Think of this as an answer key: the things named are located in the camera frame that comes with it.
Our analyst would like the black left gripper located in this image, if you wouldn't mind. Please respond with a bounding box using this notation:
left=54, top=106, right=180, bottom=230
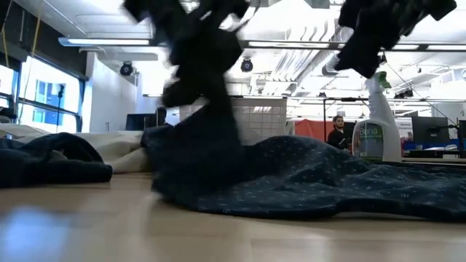
left=122, top=0, right=252, bottom=110

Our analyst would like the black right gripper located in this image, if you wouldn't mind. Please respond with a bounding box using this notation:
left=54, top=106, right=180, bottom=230
left=334, top=0, right=458, bottom=79

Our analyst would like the navy dotted garment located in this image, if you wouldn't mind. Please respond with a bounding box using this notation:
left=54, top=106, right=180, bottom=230
left=140, top=103, right=466, bottom=223

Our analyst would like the white plastic laundry basket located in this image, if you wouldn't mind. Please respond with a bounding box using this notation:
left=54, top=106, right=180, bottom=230
left=177, top=97, right=289, bottom=147

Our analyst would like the black ceiling track spotlight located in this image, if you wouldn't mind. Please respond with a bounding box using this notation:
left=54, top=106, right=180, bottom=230
left=393, top=87, right=415, bottom=100

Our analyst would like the black computer monitor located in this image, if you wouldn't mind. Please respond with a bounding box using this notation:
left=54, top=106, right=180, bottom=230
left=411, top=116, right=451, bottom=143
left=125, top=112, right=167, bottom=132

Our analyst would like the long linear ceiling light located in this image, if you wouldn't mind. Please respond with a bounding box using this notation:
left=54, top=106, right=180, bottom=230
left=58, top=36, right=466, bottom=52

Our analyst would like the white spray bottle green trigger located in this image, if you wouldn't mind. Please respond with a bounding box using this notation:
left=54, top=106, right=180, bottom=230
left=350, top=71, right=403, bottom=163

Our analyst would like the person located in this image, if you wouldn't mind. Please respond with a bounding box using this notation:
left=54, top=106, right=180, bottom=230
left=325, top=115, right=352, bottom=151

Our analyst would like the red fabric partition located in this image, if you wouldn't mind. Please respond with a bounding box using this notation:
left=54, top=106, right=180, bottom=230
left=293, top=118, right=331, bottom=143

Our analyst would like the cream white garment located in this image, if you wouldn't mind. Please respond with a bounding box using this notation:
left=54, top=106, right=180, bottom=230
left=0, top=122, right=153, bottom=175

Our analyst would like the black slim light stand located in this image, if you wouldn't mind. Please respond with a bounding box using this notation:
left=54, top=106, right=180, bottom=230
left=55, top=84, right=66, bottom=127

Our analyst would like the plain dark navy garment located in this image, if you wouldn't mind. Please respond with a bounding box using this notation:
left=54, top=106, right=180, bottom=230
left=0, top=132, right=114, bottom=189

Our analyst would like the silver ceiling ventilation duct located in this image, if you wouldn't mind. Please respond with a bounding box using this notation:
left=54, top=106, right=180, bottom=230
left=276, top=21, right=350, bottom=84

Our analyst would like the yellow hanging cable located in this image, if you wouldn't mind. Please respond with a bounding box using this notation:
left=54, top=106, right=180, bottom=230
left=0, top=27, right=9, bottom=69
left=31, top=10, right=44, bottom=58

